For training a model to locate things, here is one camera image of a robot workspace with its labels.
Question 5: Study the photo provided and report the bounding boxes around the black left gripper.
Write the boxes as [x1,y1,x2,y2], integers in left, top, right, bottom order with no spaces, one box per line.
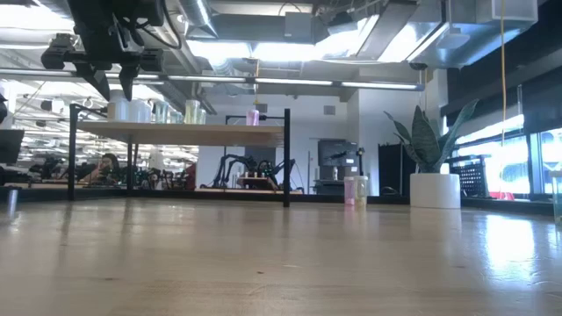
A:
[40,21,166,102]

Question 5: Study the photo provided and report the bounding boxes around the opaque white medicine bottle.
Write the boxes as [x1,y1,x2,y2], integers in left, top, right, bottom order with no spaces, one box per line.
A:
[107,90,130,123]

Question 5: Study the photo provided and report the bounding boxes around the yellow medicine bottle white cap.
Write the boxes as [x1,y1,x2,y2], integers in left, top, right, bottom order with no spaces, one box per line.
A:
[354,175,369,208]

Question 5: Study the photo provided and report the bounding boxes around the wooden shelf with black legs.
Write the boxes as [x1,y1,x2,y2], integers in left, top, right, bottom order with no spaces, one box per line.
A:
[68,103,292,208]

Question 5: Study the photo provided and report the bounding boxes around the person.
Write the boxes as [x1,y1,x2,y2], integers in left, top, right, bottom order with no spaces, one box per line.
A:
[81,152,122,185]

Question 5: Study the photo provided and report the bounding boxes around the black monitor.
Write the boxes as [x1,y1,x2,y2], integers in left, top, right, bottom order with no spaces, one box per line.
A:
[0,129,26,166]

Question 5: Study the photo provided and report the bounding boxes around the black background robot arms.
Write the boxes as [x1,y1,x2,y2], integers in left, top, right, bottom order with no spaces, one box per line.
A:
[210,153,298,190]

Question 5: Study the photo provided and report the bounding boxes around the long ceiling light bar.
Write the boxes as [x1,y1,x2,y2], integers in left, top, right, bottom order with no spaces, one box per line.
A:
[0,68,426,92]

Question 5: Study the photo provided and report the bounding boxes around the black side table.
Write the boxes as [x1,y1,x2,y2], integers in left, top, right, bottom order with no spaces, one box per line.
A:
[312,177,365,197]

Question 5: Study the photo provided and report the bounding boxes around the black folding screen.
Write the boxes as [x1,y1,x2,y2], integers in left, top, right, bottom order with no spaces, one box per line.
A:
[378,142,414,198]

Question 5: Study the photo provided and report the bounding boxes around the green succulent in white pot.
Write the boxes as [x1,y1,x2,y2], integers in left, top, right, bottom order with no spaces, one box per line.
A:
[384,98,479,210]

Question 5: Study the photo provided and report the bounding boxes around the black pegboard stand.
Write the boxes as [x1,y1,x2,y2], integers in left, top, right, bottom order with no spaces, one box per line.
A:
[448,154,489,199]

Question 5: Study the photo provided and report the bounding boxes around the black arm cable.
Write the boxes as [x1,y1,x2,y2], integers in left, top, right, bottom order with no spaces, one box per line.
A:
[160,0,184,50]

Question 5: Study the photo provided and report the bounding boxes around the short black frame bar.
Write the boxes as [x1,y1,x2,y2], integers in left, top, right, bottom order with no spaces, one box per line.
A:
[289,192,412,205]

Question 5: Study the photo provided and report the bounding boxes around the yellow hanging cable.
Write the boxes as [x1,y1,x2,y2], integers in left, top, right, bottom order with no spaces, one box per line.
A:
[499,0,508,198]

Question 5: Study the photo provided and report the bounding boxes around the black aluminium frame rails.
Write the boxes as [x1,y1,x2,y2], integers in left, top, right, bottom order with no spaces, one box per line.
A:
[460,196,562,217]

